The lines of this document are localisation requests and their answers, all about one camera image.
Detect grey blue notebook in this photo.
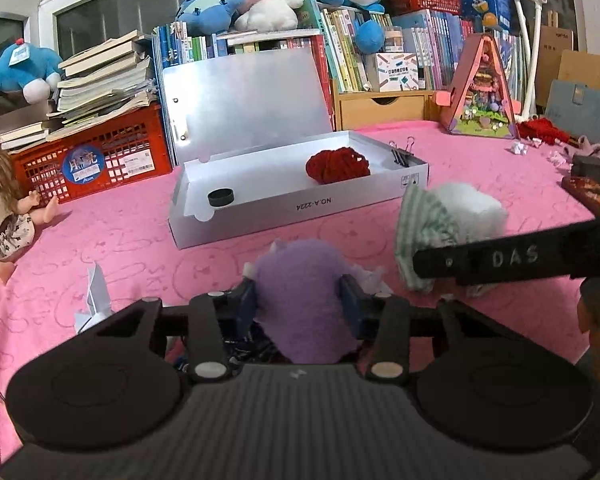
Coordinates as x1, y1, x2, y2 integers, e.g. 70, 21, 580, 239
545, 80, 600, 144

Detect wooden drawer organizer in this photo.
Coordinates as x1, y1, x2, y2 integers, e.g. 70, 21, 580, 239
332, 82, 440, 130

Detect small crumpled paper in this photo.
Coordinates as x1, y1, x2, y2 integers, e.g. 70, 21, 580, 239
509, 140, 528, 155

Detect blue plush toy left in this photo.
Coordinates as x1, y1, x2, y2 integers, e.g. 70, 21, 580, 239
0, 39, 64, 104

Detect translucent plastic file box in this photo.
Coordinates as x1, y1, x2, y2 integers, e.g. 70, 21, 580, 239
158, 49, 429, 249

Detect green checkered scrunchie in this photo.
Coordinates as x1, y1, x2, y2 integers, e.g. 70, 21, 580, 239
394, 185, 460, 294

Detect navy floral scrunchie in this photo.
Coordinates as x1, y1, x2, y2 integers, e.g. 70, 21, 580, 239
166, 336, 290, 370

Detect light blue whale plush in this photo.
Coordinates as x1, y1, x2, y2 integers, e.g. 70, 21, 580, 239
174, 0, 246, 37

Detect small white patterned box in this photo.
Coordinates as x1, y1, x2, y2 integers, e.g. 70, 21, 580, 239
374, 52, 419, 92

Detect black round puck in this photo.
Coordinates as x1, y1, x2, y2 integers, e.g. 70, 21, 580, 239
208, 188, 235, 208

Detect red knitted scrunchie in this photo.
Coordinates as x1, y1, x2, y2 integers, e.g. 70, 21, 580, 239
306, 148, 370, 184

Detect red plastic crate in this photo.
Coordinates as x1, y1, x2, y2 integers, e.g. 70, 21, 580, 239
10, 103, 172, 205

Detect black binder clips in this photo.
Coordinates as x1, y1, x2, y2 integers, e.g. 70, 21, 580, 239
389, 136, 415, 167

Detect white fluffy scrunchie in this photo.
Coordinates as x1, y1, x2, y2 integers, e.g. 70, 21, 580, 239
431, 182, 508, 244

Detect white paper crane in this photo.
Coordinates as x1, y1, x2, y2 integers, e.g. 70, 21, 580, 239
74, 262, 114, 335

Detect pink triangular miniature house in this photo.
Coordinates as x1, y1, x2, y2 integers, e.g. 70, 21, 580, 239
434, 34, 521, 139

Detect pink bunny print blanket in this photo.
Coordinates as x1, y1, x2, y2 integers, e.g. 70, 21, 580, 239
0, 122, 590, 463

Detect brown haired baby doll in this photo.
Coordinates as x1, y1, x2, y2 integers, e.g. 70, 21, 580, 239
0, 150, 59, 285

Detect stack of books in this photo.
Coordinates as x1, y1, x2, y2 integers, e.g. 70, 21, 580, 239
0, 30, 157, 153

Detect row of upright books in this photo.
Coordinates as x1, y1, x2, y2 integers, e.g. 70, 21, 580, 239
150, 0, 531, 131

